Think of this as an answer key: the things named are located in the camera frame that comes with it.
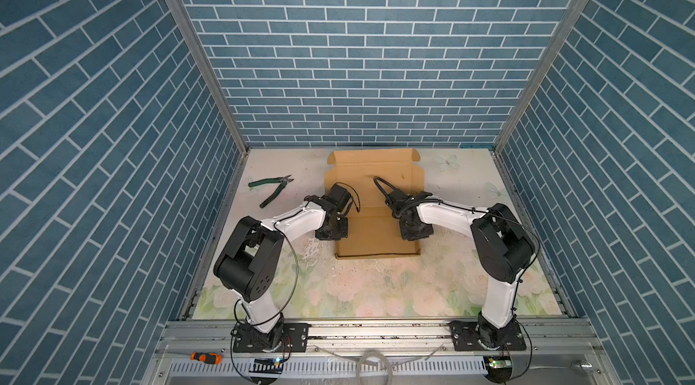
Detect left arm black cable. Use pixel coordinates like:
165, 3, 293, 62
232, 226, 300, 329

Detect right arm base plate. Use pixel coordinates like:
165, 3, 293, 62
448, 320, 527, 352

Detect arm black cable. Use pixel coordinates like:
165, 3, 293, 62
373, 176, 400, 201
232, 226, 300, 329

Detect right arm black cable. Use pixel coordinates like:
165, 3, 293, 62
373, 176, 400, 201

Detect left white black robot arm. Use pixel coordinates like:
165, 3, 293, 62
213, 184, 360, 351

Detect clear plastic tube loop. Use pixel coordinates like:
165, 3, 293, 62
356, 350, 394, 385

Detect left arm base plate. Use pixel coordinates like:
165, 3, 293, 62
231, 322, 309, 353

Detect aluminium mounting rail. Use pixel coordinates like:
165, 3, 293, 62
157, 317, 603, 356

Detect white slotted cable duct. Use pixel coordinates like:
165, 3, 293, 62
168, 356, 488, 379

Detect green handled pliers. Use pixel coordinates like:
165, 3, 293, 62
248, 174, 295, 209

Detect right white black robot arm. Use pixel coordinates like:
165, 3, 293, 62
385, 189, 538, 350

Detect brown cardboard box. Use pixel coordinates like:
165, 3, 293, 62
324, 148, 425, 260

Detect orange black screwdriver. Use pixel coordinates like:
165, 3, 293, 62
190, 352, 223, 365

